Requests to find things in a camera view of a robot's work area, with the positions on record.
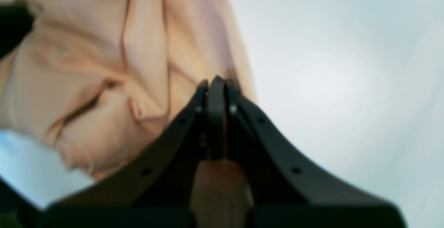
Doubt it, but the peach pink T-shirt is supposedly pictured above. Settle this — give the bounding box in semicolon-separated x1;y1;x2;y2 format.
0;0;257;228

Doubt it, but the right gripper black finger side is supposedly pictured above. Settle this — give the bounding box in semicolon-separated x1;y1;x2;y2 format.
37;76;225;228
0;5;34;58
225;81;406;228

